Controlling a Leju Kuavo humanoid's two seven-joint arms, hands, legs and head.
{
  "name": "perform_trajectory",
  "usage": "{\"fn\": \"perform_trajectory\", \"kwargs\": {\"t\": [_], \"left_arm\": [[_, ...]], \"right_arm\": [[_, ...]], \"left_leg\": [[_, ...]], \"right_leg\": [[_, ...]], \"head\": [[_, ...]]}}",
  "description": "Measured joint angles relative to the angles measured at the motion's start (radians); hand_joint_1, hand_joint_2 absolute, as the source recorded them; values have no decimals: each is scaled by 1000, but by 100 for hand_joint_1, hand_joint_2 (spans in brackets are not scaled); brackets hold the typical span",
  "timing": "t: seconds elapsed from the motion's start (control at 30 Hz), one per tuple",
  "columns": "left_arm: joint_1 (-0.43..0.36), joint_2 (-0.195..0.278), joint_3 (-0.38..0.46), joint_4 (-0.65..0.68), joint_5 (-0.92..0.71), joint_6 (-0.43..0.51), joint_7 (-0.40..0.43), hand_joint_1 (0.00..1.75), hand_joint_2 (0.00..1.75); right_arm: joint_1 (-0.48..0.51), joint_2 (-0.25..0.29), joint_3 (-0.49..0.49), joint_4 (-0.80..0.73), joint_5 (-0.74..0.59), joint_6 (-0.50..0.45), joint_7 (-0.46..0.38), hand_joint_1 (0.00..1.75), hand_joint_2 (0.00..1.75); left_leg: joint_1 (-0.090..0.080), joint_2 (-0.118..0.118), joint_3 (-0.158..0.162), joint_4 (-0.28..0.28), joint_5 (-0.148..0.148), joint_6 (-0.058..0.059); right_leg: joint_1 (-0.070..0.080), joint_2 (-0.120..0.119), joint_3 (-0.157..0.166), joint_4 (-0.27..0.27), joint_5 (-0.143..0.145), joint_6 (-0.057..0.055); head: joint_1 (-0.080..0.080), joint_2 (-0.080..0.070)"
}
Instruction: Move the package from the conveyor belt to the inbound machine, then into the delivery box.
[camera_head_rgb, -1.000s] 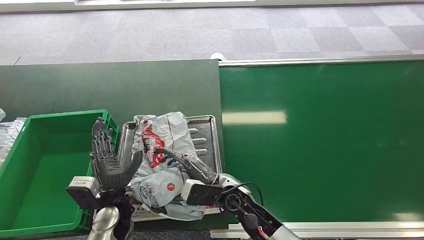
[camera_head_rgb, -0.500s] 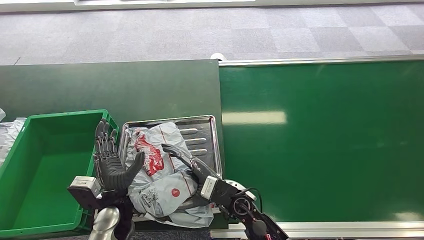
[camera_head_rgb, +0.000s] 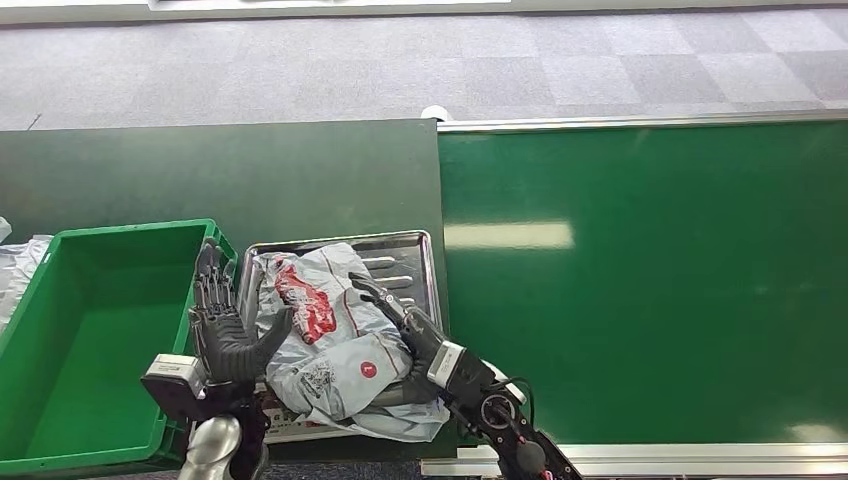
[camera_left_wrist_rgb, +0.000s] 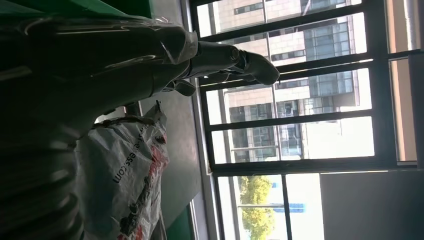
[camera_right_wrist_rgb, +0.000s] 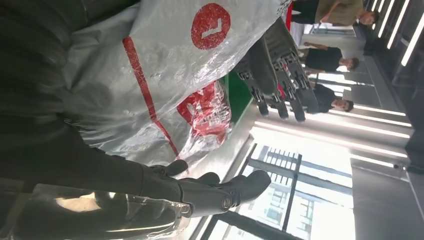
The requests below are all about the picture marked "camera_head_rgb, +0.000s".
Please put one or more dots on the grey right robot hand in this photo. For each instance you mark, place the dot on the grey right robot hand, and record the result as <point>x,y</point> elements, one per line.
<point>420,344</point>

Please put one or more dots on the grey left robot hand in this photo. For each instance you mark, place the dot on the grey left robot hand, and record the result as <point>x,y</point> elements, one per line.
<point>222,331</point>

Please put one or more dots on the white round roller cap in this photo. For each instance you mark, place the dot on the white round roller cap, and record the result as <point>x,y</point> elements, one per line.
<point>436,112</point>

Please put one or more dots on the white crumpled plastic bag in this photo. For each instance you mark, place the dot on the white crumpled plastic bag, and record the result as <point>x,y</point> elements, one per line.
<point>16,272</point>

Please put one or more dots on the electronic scale with steel tray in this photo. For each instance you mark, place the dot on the electronic scale with steel tray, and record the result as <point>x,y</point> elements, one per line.
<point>404,258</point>

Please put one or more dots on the small clear plastic scrap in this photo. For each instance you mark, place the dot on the small clear plastic scrap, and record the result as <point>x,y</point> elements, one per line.
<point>4,228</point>

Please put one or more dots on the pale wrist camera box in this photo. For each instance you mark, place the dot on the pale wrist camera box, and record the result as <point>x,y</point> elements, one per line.
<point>172,384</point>
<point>450,364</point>

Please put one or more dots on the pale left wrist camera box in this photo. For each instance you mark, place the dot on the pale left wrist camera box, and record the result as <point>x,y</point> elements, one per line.
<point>172,384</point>

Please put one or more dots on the green conveyor belt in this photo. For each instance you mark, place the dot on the green conveyor belt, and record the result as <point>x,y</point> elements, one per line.
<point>629,265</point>

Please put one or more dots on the grey red-printed courier package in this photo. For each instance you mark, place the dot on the grey red-printed courier package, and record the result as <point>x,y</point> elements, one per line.
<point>331,371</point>

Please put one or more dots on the green plastic crate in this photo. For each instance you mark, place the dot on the green plastic crate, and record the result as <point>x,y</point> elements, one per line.
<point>99,358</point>

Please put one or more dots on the silver conveyor side rail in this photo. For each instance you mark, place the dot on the silver conveyor side rail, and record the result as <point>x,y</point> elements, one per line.
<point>662,458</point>
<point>629,122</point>

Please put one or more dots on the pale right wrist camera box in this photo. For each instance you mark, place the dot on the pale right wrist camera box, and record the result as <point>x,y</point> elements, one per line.
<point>450,364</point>

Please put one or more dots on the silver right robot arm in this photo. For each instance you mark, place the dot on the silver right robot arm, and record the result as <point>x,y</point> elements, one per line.
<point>510,430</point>

